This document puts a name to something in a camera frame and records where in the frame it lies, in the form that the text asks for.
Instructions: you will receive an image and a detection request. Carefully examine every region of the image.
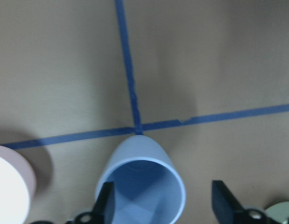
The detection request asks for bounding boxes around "green bowl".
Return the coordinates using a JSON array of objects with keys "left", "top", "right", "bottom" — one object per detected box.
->
[{"left": 265, "top": 201, "right": 289, "bottom": 224}]

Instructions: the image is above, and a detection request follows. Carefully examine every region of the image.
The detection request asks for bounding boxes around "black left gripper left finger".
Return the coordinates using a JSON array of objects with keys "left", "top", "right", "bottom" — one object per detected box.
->
[{"left": 74, "top": 182, "right": 114, "bottom": 224}]

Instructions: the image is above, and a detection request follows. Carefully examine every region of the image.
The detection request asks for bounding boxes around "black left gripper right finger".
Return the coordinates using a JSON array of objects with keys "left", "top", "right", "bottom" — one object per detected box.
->
[{"left": 211, "top": 180, "right": 273, "bottom": 224}]

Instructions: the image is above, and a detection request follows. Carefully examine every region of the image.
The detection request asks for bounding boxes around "blue cup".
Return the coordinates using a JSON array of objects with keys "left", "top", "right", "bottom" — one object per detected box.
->
[{"left": 95, "top": 135, "right": 186, "bottom": 224}]

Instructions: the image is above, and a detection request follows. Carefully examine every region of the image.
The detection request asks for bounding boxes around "pink bowl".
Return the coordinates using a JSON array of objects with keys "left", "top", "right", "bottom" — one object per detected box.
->
[{"left": 0, "top": 146, "right": 36, "bottom": 224}]

